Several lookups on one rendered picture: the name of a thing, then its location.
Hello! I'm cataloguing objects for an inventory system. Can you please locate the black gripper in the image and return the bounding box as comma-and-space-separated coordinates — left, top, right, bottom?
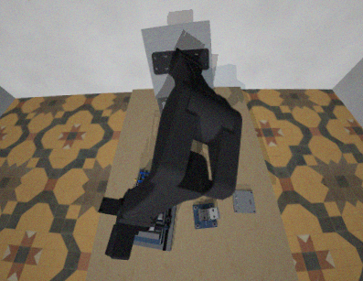
139, 226, 150, 232

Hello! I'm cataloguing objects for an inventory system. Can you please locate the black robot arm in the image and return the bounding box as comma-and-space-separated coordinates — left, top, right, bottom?
98, 48, 242, 260

